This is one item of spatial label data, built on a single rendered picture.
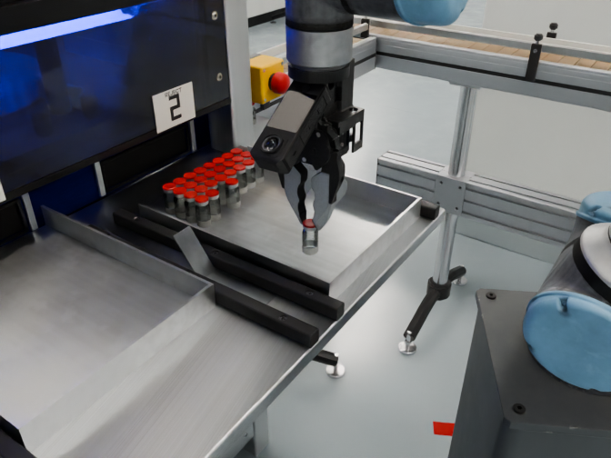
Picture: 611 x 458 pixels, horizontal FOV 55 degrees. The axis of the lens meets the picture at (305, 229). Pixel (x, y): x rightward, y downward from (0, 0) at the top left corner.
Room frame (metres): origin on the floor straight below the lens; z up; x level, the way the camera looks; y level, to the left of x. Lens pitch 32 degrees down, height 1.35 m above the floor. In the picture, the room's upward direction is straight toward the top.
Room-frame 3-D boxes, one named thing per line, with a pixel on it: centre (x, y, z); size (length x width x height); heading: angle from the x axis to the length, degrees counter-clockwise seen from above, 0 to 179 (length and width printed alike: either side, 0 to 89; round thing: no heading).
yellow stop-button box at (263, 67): (1.11, 0.09, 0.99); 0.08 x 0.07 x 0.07; 56
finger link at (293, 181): (0.68, 0.00, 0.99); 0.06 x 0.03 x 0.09; 145
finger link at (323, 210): (0.66, -0.04, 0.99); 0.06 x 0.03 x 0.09; 145
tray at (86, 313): (0.55, 0.33, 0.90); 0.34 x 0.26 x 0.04; 56
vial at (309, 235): (0.65, -0.01, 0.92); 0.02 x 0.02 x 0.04
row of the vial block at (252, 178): (0.83, 0.13, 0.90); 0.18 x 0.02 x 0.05; 145
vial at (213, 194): (0.77, 0.14, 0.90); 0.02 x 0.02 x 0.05
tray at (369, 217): (0.77, 0.04, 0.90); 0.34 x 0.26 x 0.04; 55
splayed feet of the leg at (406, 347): (1.59, -0.46, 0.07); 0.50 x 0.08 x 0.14; 146
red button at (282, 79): (1.08, 0.05, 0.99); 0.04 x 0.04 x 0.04; 56
